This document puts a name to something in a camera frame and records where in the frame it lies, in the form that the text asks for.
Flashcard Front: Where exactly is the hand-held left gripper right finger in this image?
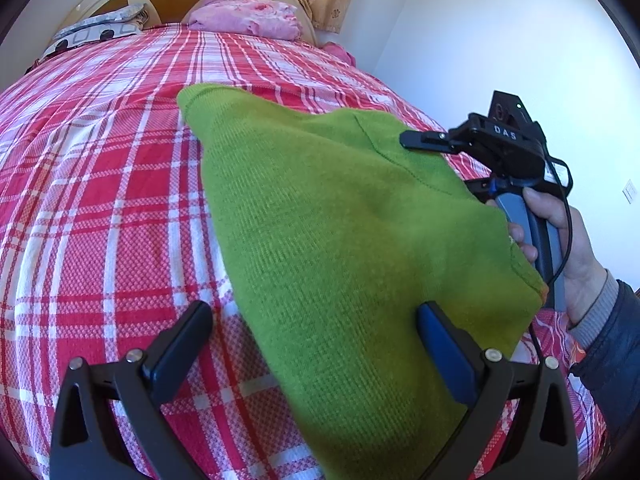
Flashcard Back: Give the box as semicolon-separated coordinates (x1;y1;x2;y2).
416;301;581;480

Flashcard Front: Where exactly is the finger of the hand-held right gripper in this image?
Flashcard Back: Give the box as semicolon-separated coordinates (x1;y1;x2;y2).
400;130;453;153
462;177;496;207

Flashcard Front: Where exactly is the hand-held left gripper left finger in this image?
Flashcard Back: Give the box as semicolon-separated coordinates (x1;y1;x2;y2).
49;300;215;480

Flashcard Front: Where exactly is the green orange striped knit sweater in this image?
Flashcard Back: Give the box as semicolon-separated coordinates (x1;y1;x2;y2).
177;82;550;480

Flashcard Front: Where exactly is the person's right forearm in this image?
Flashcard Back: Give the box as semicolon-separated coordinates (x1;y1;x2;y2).
567;269;640;453

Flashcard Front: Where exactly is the person's right hand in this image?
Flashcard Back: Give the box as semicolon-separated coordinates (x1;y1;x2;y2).
485;187;609;327

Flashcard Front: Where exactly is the pink cloth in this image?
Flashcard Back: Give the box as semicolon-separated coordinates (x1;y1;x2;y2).
322;42;357;67

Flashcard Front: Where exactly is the red plaid bed sheet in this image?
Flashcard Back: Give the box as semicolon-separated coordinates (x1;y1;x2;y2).
0;25;608;480

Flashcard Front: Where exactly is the pink pillow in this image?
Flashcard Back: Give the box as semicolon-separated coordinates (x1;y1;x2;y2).
187;0;303;41

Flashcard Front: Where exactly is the grey patterned pillow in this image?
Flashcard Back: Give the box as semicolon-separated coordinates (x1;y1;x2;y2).
42;2;151;61

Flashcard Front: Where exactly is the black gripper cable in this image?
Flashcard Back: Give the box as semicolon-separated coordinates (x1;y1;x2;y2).
527;157;574;363

